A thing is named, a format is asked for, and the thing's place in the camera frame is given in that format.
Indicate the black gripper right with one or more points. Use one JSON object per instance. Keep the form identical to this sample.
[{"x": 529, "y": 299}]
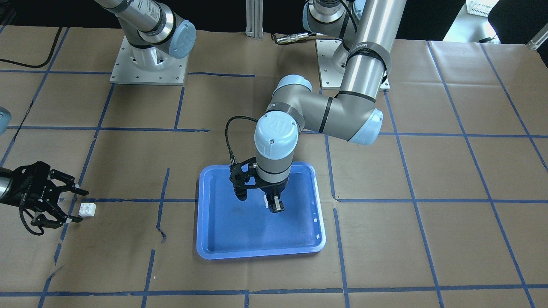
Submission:
[{"x": 26, "y": 188}]

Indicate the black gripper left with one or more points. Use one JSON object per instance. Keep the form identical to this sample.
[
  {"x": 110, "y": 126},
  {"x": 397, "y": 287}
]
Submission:
[{"x": 274, "y": 188}]

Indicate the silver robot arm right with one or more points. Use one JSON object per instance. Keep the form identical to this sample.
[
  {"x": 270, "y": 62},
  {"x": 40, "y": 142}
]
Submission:
[{"x": 146, "y": 23}]

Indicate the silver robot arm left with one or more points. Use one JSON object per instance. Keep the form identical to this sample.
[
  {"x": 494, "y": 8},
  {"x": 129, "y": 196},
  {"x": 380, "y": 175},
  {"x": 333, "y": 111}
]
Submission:
[{"x": 367, "y": 40}]

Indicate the blue plastic tray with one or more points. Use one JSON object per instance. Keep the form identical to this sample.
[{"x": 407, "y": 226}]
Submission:
[{"x": 230, "y": 228}]

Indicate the brown paper table cover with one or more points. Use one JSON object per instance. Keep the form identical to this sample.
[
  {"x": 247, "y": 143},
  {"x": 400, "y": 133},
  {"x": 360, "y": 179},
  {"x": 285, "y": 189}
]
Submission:
[{"x": 422, "y": 184}]

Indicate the aluminium frame post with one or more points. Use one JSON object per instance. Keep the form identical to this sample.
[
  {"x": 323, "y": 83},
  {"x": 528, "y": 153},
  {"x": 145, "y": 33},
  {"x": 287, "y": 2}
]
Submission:
[{"x": 254, "y": 19}]

